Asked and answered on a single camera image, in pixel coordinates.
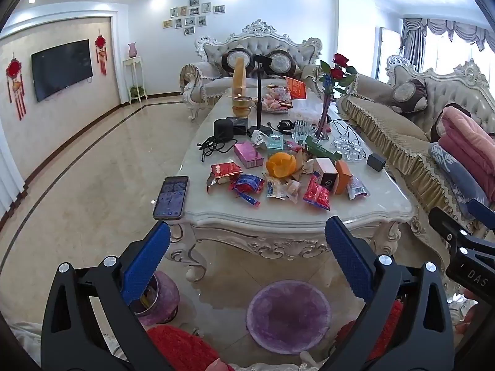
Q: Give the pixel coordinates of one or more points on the clear plastic bag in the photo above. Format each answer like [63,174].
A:
[305,110]

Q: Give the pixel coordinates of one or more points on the small red wall ornament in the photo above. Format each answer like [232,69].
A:
[100,43]

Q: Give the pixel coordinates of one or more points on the white teal small box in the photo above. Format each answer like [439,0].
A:
[275,142]

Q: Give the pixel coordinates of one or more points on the round brown trimmed cushion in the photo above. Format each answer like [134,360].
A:
[236,60]
[282,62]

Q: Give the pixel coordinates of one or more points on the tall glass vase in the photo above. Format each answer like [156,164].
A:
[323,123]

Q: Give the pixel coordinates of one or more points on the white curtain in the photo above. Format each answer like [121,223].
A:
[7,177]

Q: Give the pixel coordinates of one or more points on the grey window curtains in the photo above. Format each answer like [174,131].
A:
[437,33]

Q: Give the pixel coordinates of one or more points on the black wall television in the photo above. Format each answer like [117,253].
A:
[62,69]

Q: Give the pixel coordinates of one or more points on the tall yellow ornament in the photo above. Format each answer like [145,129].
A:
[239,77]

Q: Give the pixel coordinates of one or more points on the black phone stand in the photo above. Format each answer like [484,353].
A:
[258,96]

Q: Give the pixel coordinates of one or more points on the black power adapter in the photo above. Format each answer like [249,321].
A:
[376,161]

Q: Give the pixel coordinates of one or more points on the black rectangular box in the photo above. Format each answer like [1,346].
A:
[239,125]

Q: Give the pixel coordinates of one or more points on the small black device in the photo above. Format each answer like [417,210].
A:
[286,126]

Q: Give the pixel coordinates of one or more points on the pink vase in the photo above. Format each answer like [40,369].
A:
[132,50]

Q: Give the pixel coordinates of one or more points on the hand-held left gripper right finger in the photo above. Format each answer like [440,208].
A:
[348,259]

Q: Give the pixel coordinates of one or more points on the large red wall ornament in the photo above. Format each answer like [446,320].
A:
[14,70]

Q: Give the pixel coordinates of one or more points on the black small box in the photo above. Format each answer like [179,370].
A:
[329,179]

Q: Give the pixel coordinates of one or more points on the blue grey patterned blanket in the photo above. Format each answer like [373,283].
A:
[456,174]

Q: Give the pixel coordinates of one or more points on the glass ashtray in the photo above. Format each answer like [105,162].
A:
[350,150]

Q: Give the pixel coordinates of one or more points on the clear glass cup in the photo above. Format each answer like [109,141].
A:
[301,131]

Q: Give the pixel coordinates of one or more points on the ornate beige long sofa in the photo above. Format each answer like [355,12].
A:
[386,123]

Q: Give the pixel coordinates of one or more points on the small purple bin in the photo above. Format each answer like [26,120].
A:
[166,297]

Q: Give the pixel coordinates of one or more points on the pink flat box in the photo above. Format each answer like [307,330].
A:
[248,154]

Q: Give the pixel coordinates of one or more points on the group of wall photo frames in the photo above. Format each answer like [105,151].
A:
[193,13]

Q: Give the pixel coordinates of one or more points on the person's left leg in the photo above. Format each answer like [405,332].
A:
[181,349]

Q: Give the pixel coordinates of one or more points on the amber glass jar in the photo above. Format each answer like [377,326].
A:
[242,107]

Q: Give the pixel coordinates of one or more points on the black smartphone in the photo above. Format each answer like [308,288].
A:
[171,198]

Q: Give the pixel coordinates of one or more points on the silver snack wrapper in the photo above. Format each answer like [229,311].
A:
[357,188]

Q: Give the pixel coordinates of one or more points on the blue red snack wrapper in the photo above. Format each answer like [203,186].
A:
[247,187]

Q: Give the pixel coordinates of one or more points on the ornate grey tufted sofa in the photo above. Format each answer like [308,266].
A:
[210,50]

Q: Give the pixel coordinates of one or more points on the red cloth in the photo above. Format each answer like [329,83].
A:
[386,324]

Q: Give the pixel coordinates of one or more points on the pink folded blanket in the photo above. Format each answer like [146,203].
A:
[468,135]

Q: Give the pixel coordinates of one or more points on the red crumpled packet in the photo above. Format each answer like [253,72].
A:
[224,174]

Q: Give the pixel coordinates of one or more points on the tray of pink candies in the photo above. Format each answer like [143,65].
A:
[276,100]

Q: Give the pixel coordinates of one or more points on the red roses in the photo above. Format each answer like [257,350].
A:
[340,60]

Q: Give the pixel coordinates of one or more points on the orange small box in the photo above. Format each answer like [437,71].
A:
[344,176]

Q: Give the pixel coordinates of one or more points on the white plant stand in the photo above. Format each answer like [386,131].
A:
[135,63]

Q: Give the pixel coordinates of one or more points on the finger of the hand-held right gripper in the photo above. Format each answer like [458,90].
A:
[481,209]
[448,222]

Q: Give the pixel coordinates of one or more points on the red envelope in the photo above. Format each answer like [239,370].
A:
[297,88]

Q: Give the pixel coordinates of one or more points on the orange peel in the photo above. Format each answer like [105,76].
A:
[280,165]

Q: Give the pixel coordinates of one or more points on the small potted plant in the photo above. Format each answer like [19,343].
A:
[137,91]

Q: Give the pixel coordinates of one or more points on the black round speaker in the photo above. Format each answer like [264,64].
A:
[223,128]

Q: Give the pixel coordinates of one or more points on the clear candy wrapper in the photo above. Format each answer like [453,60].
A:
[282,190]

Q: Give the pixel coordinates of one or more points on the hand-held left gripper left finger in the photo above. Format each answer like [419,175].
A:
[147,262]

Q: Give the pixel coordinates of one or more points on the ornate white coffee table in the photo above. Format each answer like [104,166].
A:
[270,235]

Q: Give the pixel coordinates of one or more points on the square brown trimmed cushion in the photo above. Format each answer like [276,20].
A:
[409,94]

